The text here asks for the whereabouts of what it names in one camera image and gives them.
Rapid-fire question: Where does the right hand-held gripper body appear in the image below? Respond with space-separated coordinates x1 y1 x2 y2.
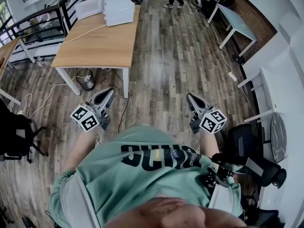
189 104 228 135

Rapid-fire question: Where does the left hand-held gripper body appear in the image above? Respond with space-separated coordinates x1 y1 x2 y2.
70 100 112 133

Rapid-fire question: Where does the white microwave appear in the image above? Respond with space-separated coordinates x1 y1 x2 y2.
75 0 136 28

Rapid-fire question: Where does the person's left forearm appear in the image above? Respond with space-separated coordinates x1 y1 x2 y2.
62 130 105 173

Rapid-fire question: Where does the person's right forearm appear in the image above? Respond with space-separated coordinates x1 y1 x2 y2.
199 131 220 159

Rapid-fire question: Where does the black office chair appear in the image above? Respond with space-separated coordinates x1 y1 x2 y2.
0 98 48 164
227 123 287 190
242 198 285 228

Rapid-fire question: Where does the light wooden table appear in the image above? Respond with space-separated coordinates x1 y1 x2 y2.
51 5 141 99
0 37 36 105

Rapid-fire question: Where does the black chest-mounted device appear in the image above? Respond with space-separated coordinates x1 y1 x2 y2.
199 152 238 188

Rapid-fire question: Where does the white desk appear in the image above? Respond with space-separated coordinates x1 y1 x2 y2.
237 66 285 124

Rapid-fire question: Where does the round dark marble table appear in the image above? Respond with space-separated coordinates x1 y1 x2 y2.
270 113 288 164

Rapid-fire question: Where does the person's green printed t-shirt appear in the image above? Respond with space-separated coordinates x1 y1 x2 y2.
48 124 244 228

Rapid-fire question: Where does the white table with grey top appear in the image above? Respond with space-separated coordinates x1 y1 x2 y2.
208 2 258 57

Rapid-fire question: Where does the black metal railing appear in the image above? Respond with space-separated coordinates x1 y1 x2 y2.
0 0 100 48

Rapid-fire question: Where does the person's face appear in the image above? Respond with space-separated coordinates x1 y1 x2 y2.
102 197 247 228

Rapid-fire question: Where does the black wire waste basket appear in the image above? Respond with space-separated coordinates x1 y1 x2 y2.
76 68 96 92

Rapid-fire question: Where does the black floor cable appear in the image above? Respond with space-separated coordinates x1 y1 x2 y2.
118 96 130 134

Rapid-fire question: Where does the white floor cable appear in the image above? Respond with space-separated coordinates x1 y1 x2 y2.
18 74 94 119
190 5 233 74

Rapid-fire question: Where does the white power cable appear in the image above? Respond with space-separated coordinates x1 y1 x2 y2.
60 18 107 46

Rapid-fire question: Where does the grey harness strap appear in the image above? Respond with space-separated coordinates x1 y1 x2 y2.
61 172 102 228
209 186 242 221

